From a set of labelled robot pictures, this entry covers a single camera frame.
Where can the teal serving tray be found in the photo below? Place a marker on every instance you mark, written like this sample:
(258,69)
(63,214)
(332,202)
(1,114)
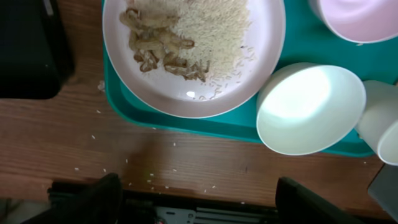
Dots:
(307,40)

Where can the black bin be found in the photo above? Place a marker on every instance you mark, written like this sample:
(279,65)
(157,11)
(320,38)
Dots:
(36,60)

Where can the white bowl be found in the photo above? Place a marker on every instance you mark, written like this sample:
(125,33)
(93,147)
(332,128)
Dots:
(305,108)

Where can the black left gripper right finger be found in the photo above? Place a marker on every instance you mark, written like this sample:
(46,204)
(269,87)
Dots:
(297,204)

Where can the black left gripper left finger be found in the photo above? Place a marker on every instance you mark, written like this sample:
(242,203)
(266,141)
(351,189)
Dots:
(73,204)

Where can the small white cup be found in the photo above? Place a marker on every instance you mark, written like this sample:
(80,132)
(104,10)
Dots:
(378,125)

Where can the rice and meat leftovers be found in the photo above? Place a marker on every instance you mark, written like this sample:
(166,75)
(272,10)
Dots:
(186,40)

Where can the grey dishwasher rack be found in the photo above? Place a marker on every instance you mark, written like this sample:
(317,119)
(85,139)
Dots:
(383,189)

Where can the pink plate with food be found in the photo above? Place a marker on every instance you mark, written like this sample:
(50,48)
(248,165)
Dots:
(263,43)

